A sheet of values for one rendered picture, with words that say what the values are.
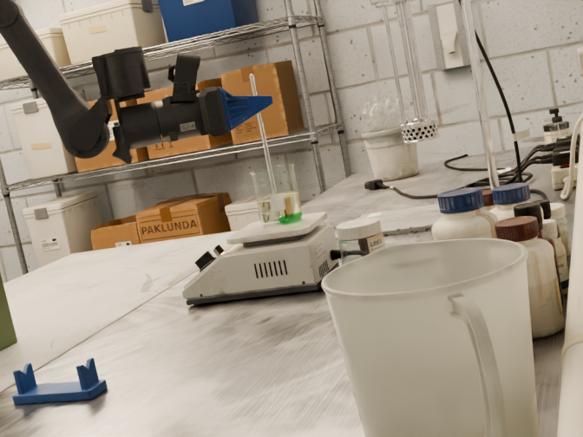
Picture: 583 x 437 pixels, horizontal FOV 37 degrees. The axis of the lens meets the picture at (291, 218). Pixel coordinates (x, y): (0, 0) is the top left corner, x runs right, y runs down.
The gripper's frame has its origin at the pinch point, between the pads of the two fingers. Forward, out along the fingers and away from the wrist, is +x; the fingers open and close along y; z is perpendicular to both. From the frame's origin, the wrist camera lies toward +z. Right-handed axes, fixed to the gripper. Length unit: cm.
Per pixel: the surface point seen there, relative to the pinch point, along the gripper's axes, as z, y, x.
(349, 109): -12, 237, 65
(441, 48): 5, 211, 99
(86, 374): -23.7, -29.0, -24.9
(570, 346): -16, -75, 8
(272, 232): -17.3, -4.2, -0.4
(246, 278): -23.0, -2.7, -5.0
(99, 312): -26.0, 11.6, -26.7
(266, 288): -24.6, -3.8, -2.7
